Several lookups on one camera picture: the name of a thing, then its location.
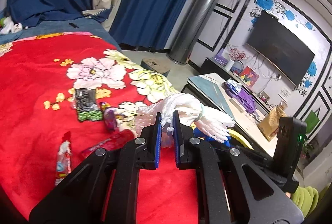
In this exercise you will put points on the purple box on cabinet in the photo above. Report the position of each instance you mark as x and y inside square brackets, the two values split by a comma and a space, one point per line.
[222, 57]

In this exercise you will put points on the black tv cabinet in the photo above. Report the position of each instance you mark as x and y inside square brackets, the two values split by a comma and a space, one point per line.
[210, 65]

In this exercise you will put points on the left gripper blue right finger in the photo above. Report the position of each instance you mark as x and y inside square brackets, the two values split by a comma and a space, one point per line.
[178, 138]

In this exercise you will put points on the blue crumpled wrapper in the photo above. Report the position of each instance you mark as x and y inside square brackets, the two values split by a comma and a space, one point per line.
[201, 135]

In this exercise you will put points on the silver tower air conditioner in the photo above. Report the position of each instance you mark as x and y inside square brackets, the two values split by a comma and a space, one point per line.
[190, 30]

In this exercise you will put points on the blue sofa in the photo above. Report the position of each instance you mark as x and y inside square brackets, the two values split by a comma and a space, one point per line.
[48, 27]

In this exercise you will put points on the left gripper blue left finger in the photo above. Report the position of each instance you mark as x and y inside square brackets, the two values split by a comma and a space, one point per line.
[157, 136]

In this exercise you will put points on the purple snack wrapper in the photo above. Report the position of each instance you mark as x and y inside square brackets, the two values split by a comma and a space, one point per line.
[111, 117]

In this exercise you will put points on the yellow rimmed trash bin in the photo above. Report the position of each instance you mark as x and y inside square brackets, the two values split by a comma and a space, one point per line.
[239, 138]

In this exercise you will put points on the white tissue pack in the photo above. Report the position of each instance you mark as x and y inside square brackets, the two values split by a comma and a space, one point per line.
[234, 86]

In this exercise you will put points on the marble coffee table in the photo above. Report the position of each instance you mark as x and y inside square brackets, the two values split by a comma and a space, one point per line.
[209, 90]

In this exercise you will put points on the colourful picture frame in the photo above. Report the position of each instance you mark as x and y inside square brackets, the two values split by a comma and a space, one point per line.
[248, 77]

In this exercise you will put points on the green shopping bag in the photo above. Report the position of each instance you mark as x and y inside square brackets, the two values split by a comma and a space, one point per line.
[312, 120]

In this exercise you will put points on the brown paper bag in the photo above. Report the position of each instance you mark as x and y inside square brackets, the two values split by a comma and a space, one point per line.
[269, 125]

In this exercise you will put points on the white plush toy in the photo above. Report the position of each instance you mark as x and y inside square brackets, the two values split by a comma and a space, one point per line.
[8, 26]

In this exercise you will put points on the black wall television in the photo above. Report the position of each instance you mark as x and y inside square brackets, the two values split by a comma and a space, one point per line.
[281, 47]

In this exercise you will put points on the red white candy stick wrapper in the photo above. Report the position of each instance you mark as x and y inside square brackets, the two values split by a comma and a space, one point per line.
[63, 161]

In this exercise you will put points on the white vase with red flowers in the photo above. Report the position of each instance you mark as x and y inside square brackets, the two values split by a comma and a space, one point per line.
[234, 54]

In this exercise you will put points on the red floral blanket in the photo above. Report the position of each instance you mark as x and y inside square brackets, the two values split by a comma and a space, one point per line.
[60, 95]

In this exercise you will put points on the red cylindrical candy tube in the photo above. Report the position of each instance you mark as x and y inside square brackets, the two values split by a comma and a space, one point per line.
[106, 146]

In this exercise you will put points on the black green snack packet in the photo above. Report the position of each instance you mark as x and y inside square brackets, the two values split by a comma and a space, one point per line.
[86, 106]

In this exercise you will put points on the green sleeved forearm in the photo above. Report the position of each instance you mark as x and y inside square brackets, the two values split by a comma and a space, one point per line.
[306, 199]

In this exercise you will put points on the purple bag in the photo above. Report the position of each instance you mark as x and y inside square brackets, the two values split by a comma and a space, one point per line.
[245, 99]

